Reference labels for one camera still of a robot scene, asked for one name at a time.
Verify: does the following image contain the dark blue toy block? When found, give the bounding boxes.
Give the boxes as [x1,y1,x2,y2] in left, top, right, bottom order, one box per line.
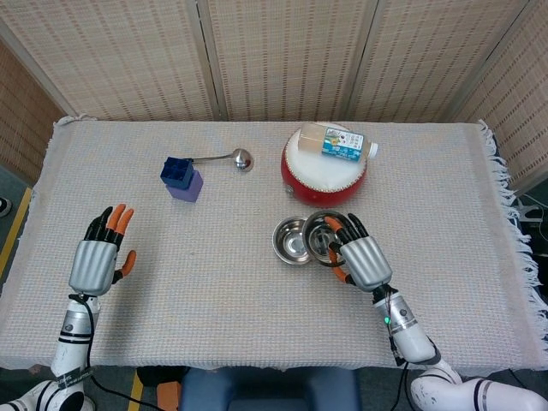
[160,156,194,189]

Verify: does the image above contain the right robot hand silver orange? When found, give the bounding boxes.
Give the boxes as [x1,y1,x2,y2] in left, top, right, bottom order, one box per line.
[324,212,394,294]

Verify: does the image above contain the bamboo folding screen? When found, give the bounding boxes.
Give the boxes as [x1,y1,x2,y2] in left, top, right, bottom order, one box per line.
[0,0,548,194]

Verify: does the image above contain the metal ladle spoon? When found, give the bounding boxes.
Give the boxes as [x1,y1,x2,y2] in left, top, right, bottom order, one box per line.
[190,147,254,172]

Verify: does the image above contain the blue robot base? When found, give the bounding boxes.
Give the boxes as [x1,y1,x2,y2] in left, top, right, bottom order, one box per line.
[179,367,361,411]

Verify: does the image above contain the plastic drink bottle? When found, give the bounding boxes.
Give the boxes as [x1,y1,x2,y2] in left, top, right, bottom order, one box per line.
[298,122,379,164]

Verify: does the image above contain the purple toy block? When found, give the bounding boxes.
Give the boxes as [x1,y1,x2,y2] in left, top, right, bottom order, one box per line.
[168,170,205,204]

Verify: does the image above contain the red drum white skin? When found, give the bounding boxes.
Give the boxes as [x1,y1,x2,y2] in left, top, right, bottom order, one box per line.
[280,126,370,209]

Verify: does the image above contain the orange box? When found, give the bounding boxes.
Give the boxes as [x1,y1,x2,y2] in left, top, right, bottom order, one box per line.
[157,380,183,411]

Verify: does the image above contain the woven beige tablecloth with fringe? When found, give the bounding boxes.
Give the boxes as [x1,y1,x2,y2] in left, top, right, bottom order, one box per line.
[0,114,541,372]

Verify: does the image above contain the white stand with cables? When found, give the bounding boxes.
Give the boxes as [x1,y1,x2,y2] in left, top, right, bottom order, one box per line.
[511,192,548,228]

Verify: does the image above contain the left robot hand silver orange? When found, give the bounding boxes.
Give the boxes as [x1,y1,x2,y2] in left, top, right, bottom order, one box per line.
[68,203,137,296]

